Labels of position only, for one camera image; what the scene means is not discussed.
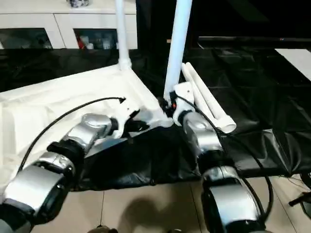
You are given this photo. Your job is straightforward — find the white plastic table leg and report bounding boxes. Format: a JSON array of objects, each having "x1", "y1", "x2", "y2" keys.
[
  {"x1": 115, "y1": 0, "x2": 133, "y2": 71},
  {"x1": 182, "y1": 69, "x2": 219, "y2": 119},
  {"x1": 162, "y1": 0, "x2": 194, "y2": 102},
  {"x1": 184, "y1": 62, "x2": 237, "y2": 133}
]

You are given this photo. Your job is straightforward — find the white plastic table top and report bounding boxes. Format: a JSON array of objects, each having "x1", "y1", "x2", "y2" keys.
[{"x1": 0, "y1": 62, "x2": 174, "y2": 175}]

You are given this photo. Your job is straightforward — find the black mat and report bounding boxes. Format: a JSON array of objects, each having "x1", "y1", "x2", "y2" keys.
[{"x1": 0, "y1": 47, "x2": 311, "y2": 192}]

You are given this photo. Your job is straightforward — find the dark rounded robot part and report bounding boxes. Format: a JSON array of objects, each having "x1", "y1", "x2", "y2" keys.
[{"x1": 91, "y1": 225, "x2": 117, "y2": 233}]

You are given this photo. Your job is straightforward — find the white cabinet with glass doors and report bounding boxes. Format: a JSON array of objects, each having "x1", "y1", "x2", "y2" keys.
[{"x1": 0, "y1": 0, "x2": 138, "y2": 50}]

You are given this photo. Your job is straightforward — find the white flat board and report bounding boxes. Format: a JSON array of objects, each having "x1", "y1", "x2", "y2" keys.
[{"x1": 274, "y1": 48, "x2": 311, "y2": 81}]

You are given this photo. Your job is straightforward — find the grey robot torso cover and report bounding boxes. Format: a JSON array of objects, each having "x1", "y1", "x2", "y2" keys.
[{"x1": 0, "y1": 199, "x2": 35, "y2": 233}]

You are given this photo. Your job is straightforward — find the thin black rod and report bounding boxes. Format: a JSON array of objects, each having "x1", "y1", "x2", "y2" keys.
[{"x1": 289, "y1": 191, "x2": 311, "y2": 207}]

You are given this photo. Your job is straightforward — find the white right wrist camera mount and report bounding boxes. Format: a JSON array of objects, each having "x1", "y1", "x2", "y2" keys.
[{"x1": 170, "y1": 82, "x2": 196, "y2": 127}]

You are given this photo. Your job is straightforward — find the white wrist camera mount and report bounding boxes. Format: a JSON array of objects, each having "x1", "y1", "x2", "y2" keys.
[
  {"x1": 170, "y1": 82, "x2": 196, "y2": 127},
  {"x1": 113, "y1": 97, "x2": 140, "y2": 138}
]

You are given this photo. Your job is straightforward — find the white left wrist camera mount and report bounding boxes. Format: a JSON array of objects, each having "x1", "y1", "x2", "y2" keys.
[{"x1": 113, "y1": 97, "x2": 140, "y2": 138}]

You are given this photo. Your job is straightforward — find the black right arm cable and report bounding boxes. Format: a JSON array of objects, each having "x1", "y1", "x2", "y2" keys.
[{"x1": 177, "y1": 96, "x2": 274, "y2": 219}]

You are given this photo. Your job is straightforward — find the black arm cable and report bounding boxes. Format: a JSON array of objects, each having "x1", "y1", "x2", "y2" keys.
[
  {"x1": 19, "y1": 97, "x2": 126, "y2": 170},
  {"x1": 177, "y1": 96, "x2": 274, "y2": 219}
]

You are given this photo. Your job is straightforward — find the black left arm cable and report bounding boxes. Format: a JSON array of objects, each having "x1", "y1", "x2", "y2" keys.
[{"x1": 19, "y1": 97, "x2": 126, "y2": 170}]

